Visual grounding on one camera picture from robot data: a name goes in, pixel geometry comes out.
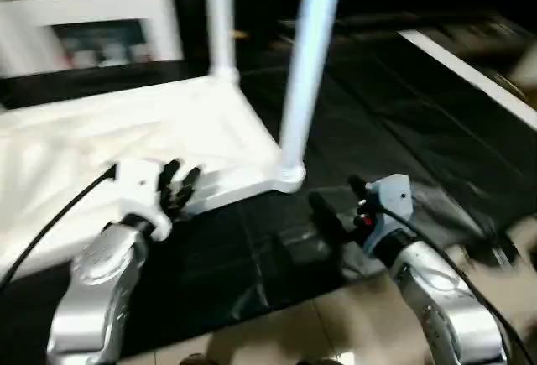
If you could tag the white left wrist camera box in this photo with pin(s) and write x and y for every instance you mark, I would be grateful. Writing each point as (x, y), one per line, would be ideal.
(138, 189)

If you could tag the white plastic table top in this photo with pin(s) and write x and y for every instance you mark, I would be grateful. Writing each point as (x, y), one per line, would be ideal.
(126, 130)

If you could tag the white glass door cabinet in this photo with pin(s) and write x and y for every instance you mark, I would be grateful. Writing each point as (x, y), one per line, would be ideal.
(92, 8)

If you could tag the tan label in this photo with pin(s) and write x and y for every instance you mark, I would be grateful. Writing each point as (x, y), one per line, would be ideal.
(241, 34)

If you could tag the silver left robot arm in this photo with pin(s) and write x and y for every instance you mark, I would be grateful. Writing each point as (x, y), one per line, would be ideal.
(96, 289)

